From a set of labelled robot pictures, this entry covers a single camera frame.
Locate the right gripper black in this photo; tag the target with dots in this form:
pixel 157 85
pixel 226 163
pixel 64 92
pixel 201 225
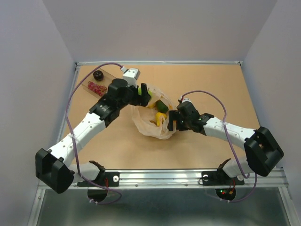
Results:
pixel 175 115

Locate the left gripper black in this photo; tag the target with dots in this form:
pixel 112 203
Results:
pixel 141 100

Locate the green apple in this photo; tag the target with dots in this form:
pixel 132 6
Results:
pixel 148 91

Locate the yellow pear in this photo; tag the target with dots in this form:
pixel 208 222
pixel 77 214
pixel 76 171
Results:
pixel 160 118

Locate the translucent plastic bag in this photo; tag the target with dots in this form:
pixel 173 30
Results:
pixel 142 115

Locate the yellow banana bunch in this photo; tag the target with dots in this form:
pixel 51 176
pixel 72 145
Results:
pixel 152 105

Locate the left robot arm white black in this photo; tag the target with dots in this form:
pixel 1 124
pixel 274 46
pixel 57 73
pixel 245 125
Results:
pixel 52 166

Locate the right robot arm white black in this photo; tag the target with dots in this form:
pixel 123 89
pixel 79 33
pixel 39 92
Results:
pixel 262 152

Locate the green avocado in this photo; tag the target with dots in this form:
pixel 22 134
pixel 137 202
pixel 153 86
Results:
pixel 161 107

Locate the red grape bunch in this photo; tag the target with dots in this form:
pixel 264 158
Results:
pixel 99 90

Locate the clear plastic container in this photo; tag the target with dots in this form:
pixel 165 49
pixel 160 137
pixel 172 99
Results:
pixel 108 78

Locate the dark purple plum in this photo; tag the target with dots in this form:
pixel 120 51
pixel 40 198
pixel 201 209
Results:
pixel 98 75

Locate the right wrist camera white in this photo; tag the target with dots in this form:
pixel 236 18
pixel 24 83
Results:
pixel 183 99

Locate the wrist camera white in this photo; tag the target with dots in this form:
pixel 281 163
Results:
pixel 183 99
pixel 131 75

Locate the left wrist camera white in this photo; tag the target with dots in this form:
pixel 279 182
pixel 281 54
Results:
pixel 131 75

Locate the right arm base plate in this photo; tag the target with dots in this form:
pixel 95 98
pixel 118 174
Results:
pixel 225 186

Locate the aluminium front rail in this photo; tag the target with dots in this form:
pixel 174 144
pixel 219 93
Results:
pixel 188 178

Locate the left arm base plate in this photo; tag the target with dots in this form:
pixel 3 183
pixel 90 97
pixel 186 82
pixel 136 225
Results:
pixel 108 178

